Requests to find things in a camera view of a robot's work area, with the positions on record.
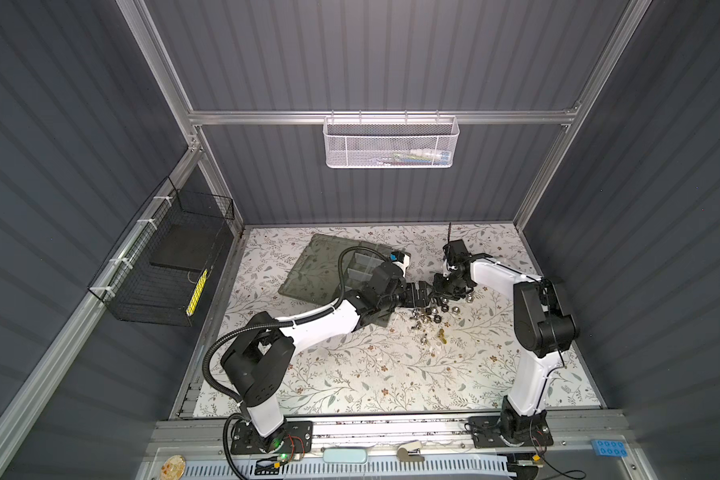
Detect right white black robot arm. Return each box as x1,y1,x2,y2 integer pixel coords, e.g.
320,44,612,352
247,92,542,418
434,240,579,421

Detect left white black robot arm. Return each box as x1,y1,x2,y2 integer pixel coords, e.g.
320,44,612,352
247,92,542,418
220,251,415,441

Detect pile of screws and nuts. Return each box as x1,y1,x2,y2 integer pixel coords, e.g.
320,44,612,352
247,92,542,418
407,296,467,353

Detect clear divided organizer box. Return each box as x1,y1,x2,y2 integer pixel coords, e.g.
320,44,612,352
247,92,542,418
284,234,410,331

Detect pens in white basket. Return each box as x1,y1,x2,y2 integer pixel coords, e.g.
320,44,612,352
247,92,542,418
372,149,452,168

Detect light teal flat box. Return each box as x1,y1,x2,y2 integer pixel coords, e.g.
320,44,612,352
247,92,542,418
322,447,368,465

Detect round wooden disc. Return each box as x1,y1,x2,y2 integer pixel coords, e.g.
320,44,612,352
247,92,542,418
159,455,187,480

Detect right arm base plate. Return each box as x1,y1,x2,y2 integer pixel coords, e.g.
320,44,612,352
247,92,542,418
464,412,554,448

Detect white wire mesh basket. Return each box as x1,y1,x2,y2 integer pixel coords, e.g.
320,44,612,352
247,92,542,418
322,115,460,169

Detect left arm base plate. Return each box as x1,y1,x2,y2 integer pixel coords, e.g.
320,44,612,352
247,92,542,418
230,420,314,455

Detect black corrugated cable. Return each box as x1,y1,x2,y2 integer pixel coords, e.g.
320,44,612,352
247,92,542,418
201,245,391,480

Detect black wire wall basket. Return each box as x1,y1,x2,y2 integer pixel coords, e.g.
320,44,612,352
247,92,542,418
88,180,236,327

